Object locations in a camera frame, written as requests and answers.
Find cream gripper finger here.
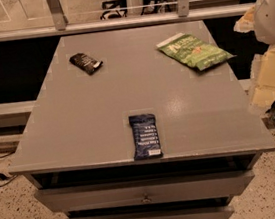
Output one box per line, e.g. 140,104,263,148
248,45,275,113
234,6,255,33

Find blue rxbar blueberry wrapper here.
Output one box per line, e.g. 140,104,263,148
129,113,163,160

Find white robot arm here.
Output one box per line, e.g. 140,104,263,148
234,0,275,115

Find green chip bag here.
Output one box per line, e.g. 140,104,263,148
156,33,233,71

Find black office chair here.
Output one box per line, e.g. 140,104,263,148
100,0,128,20

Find black snack bar wrapper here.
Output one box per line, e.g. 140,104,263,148
69,53,103,75

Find grey drawer cabinet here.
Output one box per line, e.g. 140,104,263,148
10,21,275,219

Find upper grey drawer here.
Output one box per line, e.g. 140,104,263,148
35,170,254,212

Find metal railing frame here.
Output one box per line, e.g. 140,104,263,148
0,0,251,42

